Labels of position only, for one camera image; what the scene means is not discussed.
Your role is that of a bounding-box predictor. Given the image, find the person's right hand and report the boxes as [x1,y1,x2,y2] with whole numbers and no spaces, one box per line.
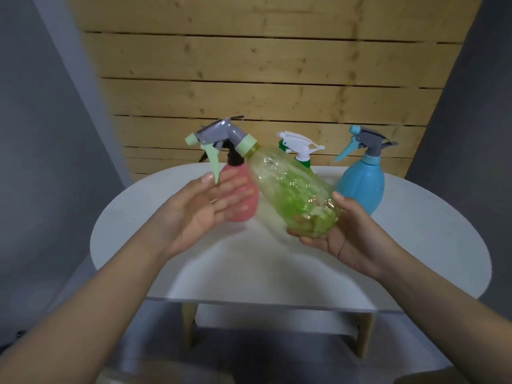
[286,190,405,281]

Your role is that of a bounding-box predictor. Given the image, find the person's left hand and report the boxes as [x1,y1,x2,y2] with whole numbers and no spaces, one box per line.
[154,166,257,260]

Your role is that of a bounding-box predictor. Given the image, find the pink plastic bottle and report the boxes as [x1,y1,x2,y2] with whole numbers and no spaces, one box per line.
[218,162,260,223]

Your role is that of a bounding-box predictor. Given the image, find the blue plastic bottle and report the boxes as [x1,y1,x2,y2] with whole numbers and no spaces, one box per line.
[335,157,386,217]

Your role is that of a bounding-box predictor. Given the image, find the black spray head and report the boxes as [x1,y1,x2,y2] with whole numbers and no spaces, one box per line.
[198,139,245,166]

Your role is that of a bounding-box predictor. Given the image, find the pale yellow-green clear bottle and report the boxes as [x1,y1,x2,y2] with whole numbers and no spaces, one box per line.
[244,142,343,239]

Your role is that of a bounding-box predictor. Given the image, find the grey pale green spray head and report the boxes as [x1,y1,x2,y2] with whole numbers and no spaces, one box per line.
[185,117,257,185]

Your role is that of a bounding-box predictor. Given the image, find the grey blue spray head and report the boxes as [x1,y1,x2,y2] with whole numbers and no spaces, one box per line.
[334,125,399,165]

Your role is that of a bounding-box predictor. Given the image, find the white green spray head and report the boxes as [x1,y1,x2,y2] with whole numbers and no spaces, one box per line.
[276,130,326,164]

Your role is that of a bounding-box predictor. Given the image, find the person's left forearm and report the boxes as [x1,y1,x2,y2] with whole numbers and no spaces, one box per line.
[0,235,177,384]

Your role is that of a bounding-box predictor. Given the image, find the person's right forearm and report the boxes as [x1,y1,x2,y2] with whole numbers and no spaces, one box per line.
[378,255,512,384]

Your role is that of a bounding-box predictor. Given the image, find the wooden table leg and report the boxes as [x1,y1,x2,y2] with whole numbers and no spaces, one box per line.
[355,312,376,359]
[182,302,199,350]

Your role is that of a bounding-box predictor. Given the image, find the wooden slat panel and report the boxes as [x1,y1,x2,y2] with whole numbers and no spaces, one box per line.
[63,0,485,182]

